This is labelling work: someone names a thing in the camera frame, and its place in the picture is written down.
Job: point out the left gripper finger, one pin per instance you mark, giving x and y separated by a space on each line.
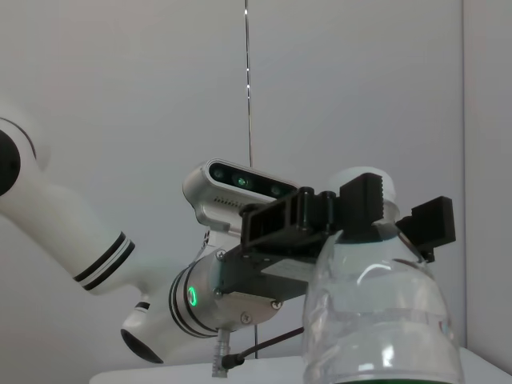
436 222

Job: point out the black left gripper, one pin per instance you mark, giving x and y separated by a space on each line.
280 276

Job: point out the clear green-label water bottle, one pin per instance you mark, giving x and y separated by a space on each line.
380 312

